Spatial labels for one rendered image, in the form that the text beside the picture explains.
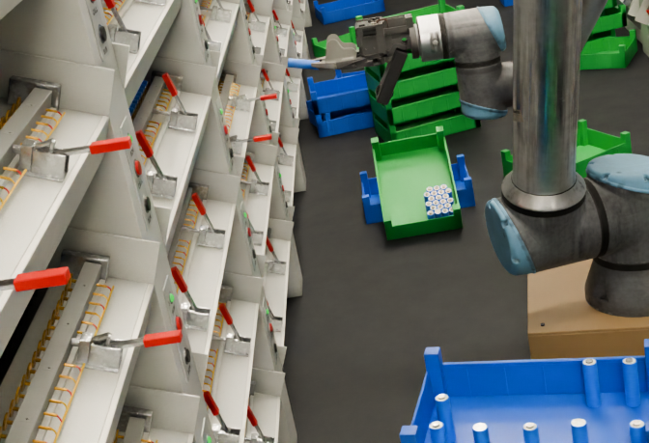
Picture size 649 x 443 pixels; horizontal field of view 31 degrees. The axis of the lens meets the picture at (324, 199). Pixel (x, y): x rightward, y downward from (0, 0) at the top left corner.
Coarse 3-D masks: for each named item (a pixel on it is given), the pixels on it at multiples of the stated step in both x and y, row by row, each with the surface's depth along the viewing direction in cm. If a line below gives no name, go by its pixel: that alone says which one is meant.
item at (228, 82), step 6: (228, 78) 256; (228, 84) 252; (234, 84) 258; (222, 90) 248; (228, 90) 248; (222, 96) 244; (228, 96) 245; (222, 102) 240; (234, 108) 242; (228, 132) 228
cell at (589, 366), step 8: (584, 360) 146; (592, 360) 145; (584, 368) 145; (592, 368) 144; (584, 376) 146; (592, 376) 145; (584, 384) 146; (592, 384) 145; (592, 392) 146; (592, 400) 146; (600, 400) 147
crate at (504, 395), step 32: (448, 384) 154; (480, 384) 153; (512, 384) 152; (544, 384) 151; (576, 384) 150; (608, 384) 149; (640, 384) 148; (416, 416) 144; (480, 416) 150; (512, 416) 148; (544, 416) 147; (576, 416) 146; (608, 416) 144; (640, 416) 143
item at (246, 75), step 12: (228, 60) 260; (228, 72) 259; (240, 72) 261; (252, 72) 261; (240, 84) 262; (252, 84) 262; (252, 96) 256; (252, 108) 248; (228, 120) 238; (240, 120) 239; (240, 132) 232; (240, 156) 205; (240, 168) 206
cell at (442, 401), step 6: (438, 396) 144; (444, 396) 144; (438, 402) 143; (444, 402) 143; (438, 408) 144; (444, 408) 143; (450, 408) 144; (438, 414) 144; (444, 414) 144; (450, 414) 144; (438, 420) 145; (444, 420) 144; (450, 420) 144; (444, 426) 144; (450, 426) 144; (450, 432) 145; (450, 438) 145
